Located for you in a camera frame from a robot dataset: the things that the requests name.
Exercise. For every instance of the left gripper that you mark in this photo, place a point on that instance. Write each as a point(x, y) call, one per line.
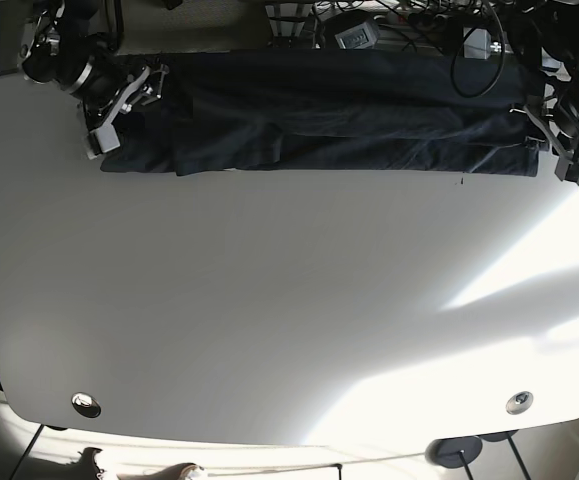
point(560, 126)

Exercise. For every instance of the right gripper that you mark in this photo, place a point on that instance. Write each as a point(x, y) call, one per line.
point(106, 90)

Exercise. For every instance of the navy blue T-shirt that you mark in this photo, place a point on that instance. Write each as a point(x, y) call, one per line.
point(336, 110)

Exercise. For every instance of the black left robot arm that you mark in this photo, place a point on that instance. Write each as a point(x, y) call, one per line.
point(535, 28)

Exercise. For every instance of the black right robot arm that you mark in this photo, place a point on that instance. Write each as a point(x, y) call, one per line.
point(74, 46)

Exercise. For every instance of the right black floor stand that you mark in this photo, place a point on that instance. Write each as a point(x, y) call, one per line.
point(507, 437)

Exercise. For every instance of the black floor stand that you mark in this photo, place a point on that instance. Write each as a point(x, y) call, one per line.
point(455, 453)
point(507, 437)

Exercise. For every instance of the left black floor stand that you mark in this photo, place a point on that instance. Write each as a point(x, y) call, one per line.
point(455, 453)

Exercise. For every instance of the white orange shoe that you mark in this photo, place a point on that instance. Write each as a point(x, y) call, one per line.
point(88, 467)
point(184, 471)

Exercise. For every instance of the table cable grommet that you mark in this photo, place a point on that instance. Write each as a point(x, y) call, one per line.
point(86, 405)
point(519, 403)

